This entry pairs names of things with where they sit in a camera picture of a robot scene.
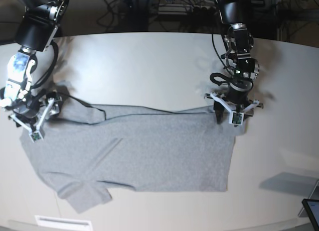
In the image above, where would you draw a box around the gripper body, image right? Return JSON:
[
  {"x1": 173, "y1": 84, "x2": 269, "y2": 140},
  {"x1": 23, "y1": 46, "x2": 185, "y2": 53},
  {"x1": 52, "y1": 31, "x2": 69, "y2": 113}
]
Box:
[{"x1": 225, "y1": 80, "x2": 253, "y2": 111}]

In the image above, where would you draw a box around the black robot arm, image left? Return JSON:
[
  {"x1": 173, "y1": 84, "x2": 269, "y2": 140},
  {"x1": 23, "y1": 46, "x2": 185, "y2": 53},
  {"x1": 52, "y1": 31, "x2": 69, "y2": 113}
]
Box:
[{"x1": 0, "y1": 0, "x2": 69, "y2": 131}]

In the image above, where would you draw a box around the grey T-shirt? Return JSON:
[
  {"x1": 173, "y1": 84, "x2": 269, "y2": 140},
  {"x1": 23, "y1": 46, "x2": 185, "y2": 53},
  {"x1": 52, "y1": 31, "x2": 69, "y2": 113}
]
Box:
[{"x1": 20, "y1": 98, "x2": 246, "y2": 213}]

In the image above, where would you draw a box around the black tablet screen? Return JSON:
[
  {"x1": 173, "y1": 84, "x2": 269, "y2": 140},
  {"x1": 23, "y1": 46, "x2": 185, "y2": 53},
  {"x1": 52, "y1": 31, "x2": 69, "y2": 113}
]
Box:
[{"x1": 302, "y1": 199, "x2": 319, "y2": 231}]

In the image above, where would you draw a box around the gripper body, image left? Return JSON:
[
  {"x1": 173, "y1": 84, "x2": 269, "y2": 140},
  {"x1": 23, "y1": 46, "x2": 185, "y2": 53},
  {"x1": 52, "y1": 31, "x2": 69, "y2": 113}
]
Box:
[{"x1": 9, "y1": 96, "x2": 61, "y2": 128}]

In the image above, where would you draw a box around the white label strip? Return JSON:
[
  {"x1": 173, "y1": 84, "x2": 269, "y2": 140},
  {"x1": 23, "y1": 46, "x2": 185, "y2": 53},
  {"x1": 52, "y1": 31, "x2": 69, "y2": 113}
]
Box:
[{"x1": 35, "y1": 215, "x2": 93, "y2": 230}]

